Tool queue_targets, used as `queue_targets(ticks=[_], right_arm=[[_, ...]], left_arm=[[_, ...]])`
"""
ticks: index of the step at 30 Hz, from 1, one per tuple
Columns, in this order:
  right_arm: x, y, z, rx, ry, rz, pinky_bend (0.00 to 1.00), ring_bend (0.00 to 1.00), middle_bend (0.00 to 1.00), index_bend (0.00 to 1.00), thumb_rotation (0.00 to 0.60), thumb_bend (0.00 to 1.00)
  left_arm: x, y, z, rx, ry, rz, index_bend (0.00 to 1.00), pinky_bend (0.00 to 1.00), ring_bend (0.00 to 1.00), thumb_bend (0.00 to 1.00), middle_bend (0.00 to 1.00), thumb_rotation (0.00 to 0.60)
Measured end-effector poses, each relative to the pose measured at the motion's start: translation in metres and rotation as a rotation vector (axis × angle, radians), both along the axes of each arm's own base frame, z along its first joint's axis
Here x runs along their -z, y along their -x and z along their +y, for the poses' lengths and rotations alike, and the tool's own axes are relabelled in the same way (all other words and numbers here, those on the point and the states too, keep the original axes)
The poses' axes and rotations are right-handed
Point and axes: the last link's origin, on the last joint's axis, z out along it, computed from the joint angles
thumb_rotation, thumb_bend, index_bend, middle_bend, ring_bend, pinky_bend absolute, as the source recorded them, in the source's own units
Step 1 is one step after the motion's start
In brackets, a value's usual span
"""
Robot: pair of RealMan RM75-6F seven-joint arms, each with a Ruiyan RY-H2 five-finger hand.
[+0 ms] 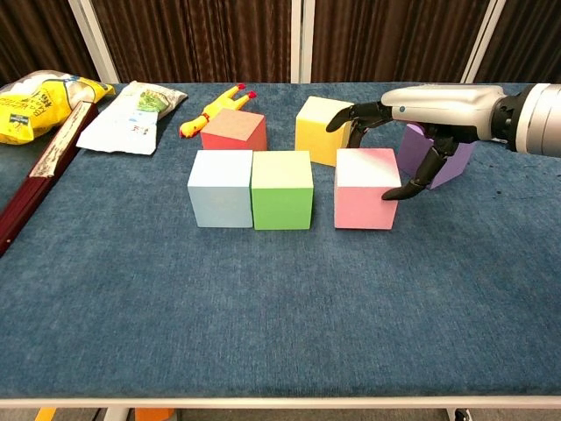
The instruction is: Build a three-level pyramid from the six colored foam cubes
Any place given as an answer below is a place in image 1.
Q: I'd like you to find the white partition post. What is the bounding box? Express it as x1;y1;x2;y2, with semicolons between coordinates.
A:
459;0;512;87
289;0;316;84
67;0;120;84

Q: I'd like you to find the red foam cube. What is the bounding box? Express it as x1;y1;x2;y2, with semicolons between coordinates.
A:
200;108;268;152

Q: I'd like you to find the yellow foam cube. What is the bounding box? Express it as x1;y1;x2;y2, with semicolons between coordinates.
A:
295;96;355;168

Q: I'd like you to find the white table frame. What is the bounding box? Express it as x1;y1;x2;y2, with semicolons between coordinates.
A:
0;396;561;412

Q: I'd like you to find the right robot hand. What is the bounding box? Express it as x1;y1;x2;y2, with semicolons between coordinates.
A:
326;84;505;202

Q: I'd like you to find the yellow popcorn snack bag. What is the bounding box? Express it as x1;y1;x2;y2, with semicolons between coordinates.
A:
0;69;116;146

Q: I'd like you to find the pink foam cube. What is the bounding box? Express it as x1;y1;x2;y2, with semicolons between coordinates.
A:
334;147;402;230

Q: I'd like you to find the purple foam cube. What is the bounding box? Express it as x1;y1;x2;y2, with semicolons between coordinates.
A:
397;122;477;190

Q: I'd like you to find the blue table cloth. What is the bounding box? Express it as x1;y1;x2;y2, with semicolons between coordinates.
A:
0;82;561;399

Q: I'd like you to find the brown curtain panel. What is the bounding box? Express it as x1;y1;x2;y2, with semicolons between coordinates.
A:
475;0;561;85
311;0;492;87
89;0;294;84
0;0;100;87

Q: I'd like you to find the white snack bag green print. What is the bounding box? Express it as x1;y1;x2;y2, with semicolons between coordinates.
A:
76;81;188;156

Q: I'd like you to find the green foam cube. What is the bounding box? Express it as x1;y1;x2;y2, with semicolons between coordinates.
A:
251;150;315;231

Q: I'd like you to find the yellow rubber chicken toy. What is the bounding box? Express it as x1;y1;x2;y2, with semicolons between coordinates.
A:
178;82;259;139

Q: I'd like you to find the light blue foam cube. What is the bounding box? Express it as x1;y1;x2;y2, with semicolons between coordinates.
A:
187;149;254;229

